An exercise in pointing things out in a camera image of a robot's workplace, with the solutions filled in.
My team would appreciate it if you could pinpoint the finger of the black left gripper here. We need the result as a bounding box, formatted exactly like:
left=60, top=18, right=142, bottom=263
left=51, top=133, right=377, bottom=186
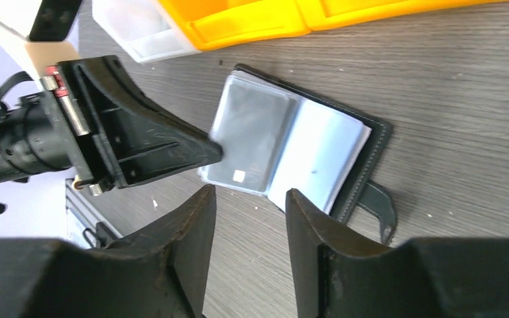
left=56, top=55, right=223, bottom=189

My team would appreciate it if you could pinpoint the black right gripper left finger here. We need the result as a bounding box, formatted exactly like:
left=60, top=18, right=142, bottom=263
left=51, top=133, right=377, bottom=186
left=0, top=185, right=217, bottom=317

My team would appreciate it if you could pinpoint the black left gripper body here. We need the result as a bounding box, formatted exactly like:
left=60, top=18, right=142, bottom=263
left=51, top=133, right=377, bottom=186
left=0, top=71, right=105, bottom=214

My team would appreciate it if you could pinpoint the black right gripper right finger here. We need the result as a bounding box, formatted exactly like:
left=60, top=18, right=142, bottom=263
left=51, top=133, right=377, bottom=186
left=286, top=189, right=509, bottom=317

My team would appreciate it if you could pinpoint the dark grey credit card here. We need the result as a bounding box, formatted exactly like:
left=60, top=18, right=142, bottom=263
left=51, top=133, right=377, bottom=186
left=203, top=81, right=294, bottom=194

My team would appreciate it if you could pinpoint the white plastic bin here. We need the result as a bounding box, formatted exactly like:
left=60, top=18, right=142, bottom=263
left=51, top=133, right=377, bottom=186
left=91, top=0, right=201, bottom=64

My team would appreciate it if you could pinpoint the orange plastic bin left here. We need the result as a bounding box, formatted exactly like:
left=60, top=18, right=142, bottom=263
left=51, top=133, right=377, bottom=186
left=158, top=0, right=310, bottom=51

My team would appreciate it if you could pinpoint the orange plastic bin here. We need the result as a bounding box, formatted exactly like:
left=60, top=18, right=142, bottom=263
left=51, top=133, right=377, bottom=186
left=158, top=0, right=310, bottom=51
left=297, top=0, right=492, bottom=30

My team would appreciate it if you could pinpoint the orange plastic bin right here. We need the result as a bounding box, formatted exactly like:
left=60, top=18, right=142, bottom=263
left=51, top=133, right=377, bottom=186
left=297, top=0, right=492, bottom=30

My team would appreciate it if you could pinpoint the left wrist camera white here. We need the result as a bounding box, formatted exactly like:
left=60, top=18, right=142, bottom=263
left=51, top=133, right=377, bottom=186
left=0, top=0, right=82, bottom=80

